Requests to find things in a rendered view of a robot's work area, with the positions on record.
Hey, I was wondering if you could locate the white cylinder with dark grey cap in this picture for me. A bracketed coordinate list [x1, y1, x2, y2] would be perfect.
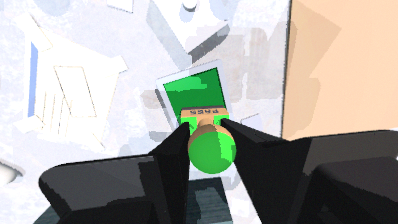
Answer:
[0, 164, 17, 186]

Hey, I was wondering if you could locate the green-topped pass stamp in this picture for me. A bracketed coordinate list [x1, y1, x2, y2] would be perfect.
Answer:
[181, 105, 236, 174]

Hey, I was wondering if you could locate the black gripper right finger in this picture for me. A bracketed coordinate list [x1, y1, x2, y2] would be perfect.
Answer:
[221, 118, 398, 224]

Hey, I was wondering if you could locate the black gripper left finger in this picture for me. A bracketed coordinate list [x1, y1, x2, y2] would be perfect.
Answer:
[38, 121, 190, 224]

